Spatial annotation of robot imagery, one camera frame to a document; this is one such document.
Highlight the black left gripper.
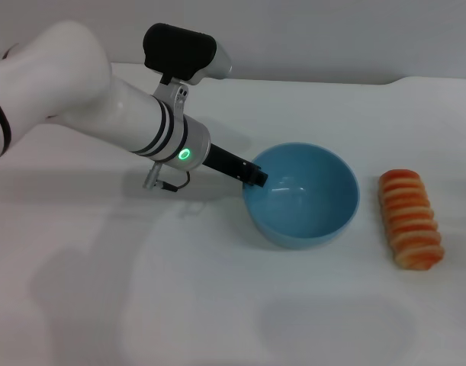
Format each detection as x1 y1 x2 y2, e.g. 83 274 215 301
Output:
203 143 270 188

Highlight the blue bowl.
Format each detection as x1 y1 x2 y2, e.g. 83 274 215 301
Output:
241 142 360 251

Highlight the ridged orange bread loaf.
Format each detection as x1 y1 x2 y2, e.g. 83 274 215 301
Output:
378 168 445 272

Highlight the black cable with metal plug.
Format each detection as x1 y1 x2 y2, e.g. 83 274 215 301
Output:
142 163 192 192

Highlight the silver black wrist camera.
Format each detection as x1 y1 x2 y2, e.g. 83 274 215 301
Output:
142 23 233 87

